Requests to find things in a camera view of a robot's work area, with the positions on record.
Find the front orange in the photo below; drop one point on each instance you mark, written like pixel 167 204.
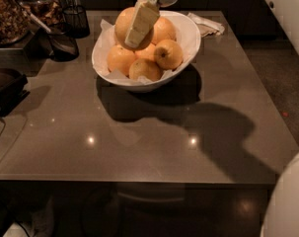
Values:
pixel 143 67

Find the small glass snack jar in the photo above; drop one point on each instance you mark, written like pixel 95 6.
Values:
pixel 48 11

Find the white paper bowl liner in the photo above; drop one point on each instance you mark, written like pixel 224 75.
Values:
pixel 104 43

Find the large glass snack jar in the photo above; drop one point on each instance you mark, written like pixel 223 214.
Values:
pixel 14 24

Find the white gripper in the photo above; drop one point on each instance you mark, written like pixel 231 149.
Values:
pixel 144 17

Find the folded white napkin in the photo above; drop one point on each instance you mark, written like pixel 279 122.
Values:
pixel 207 27

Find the back right orange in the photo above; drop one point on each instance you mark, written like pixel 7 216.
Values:
pixel 164 29

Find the back left orange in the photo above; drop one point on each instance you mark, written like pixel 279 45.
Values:
pixel 147 53

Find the large top orange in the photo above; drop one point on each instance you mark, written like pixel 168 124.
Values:
pixel 121 26

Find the white ceramic bowl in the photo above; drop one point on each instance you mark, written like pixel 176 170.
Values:
pixel 188 40

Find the black mesh pen cup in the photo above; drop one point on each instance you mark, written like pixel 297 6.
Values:
pixel 76 17

